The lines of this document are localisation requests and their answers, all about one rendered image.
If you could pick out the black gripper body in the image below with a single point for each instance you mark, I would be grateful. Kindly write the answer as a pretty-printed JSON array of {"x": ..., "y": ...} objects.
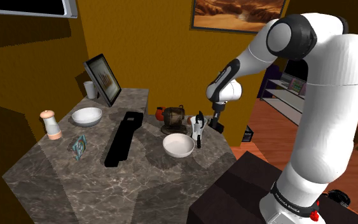
[{"x": 217, "y": 125}]

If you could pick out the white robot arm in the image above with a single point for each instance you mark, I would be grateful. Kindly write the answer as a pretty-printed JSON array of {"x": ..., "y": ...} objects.
[{"x": 330, "y": 102}]

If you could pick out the white and black jug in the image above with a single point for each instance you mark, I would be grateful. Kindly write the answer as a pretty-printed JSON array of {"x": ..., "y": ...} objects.
[{"x": 197, "y": 127}]

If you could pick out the small dark box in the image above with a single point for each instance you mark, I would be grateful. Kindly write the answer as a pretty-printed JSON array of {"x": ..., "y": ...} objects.
[{"x": 247, "y": 134}]

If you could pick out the white bowl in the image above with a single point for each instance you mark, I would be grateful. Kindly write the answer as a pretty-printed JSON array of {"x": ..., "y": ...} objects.
[
  {"x": 86, "y": 115},
  {"x": 178, "y": 145}
]

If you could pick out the red round pot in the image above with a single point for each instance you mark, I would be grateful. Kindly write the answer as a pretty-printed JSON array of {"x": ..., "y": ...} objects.
[{"x": 159, "y": 114}]

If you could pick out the dark robot stand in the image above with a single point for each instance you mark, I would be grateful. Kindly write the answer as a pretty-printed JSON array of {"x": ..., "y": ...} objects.
[{"x": 234, "y": 192}]

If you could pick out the white shelf unit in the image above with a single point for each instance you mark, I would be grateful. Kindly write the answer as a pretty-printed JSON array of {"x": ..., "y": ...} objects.
[{"x": 285, "y": 94}]

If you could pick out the long black bar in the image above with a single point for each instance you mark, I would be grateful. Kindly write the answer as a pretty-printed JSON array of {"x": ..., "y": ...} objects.
[{"x": 123, "y": 139}]

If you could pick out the black framed tablet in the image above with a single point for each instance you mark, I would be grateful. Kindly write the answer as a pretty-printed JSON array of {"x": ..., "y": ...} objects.
[{"x": 103, "y": 77}]

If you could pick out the white cup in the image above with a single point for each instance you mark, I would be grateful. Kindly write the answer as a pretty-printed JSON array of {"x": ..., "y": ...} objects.
[{"x": 89, "y": 90}]

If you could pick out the pink and white shaker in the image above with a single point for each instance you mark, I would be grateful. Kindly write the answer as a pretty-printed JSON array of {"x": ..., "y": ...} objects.
[{"x": 51, "y": 125}]

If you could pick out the white framed window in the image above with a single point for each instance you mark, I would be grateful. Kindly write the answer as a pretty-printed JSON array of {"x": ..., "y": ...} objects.
[{"x": 26, "y": 6}]

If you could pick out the framed desert wall picture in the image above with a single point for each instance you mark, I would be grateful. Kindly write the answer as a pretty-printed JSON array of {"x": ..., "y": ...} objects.
[{"x": 237, "y": 14}]

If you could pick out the small teal picture frame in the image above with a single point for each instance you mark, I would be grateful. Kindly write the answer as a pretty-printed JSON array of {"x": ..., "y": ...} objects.
[{"x": 80, "y": 147}]

